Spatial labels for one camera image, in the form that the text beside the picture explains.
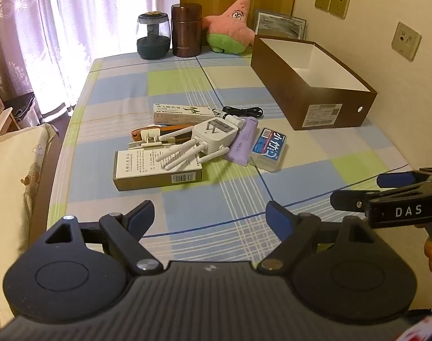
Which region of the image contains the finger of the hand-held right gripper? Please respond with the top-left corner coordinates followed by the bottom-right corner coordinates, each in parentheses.
top-left (330, 189), bottom-right (371, 218)
top-left (377, 166), bottom-right (432, 188)

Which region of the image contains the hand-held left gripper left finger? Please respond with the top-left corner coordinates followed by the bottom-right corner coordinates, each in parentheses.
top-left (43, 200), bottom-right (164, 276)

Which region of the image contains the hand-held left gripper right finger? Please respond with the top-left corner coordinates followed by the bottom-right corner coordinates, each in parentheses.
top-left (257, 201), bottom-right (378, 275)

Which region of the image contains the gold medicine box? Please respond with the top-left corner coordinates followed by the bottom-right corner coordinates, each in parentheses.
top-left (113, 145), bottom-right (203, 192)

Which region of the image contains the beige plastic holder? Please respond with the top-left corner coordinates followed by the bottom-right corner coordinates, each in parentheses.
top-left (128, 128), bottom-right (177, 150)

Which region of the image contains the white medicine box green bird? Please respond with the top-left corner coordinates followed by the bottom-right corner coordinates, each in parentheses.
top-left (153, 104), bottom-right (218, 123)

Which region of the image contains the brown cardboard box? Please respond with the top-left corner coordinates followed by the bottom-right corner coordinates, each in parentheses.
top-left (250, 34), bottom-right (377, 131)

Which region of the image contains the clear plastic box blue label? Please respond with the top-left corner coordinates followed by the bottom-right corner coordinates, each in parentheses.
top-left (248, 127), bottom-right (289, 173)

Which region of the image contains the orange utility knife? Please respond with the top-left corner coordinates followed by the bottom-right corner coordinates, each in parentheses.
top-left (131, 124), bottom-right (195, 141)

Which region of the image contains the white plug-in wifi extender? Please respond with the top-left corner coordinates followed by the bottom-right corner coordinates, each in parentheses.
top-left (155, 117), bottom-right (238, 171)

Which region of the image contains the red and white object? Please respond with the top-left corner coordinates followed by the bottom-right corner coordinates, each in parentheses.
top-left (404, 309), bottom-right (432, 341)

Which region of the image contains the beige printed cushion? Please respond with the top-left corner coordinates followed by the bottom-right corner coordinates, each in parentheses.
top-left (0, 122), bottom-right (57, 327)

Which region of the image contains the plaid tablecloth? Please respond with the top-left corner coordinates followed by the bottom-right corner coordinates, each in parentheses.
top-left (45, 48), bottom-right (432, 267)

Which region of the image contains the glass grinder with dark base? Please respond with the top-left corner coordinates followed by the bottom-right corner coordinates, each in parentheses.
top-left (136, 11), bottom-right (171, 60)

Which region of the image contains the brown metal canister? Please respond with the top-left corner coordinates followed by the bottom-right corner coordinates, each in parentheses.
top-left (171, 3), bottom-right (203, 58)

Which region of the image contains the pink starfish plush toy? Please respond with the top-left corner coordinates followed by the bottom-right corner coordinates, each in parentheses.
top-left (203, 0), bottom-right (256, 56)

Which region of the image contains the sheer patterned curtain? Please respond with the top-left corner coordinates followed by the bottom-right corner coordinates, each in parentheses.
top-left (0, 0), bottom-right (181, 128)

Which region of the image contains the black usb cable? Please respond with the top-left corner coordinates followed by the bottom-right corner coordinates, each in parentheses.
top-left (222, 106), bottom-right (264, 119)

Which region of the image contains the beige wall socket with round port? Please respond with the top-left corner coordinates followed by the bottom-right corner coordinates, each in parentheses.
top-left (391, 21), bottom-right (422, 62)

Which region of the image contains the grey picture frame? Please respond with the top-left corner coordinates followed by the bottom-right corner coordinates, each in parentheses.
top-left (253, 9), bottom-right (307, 39)

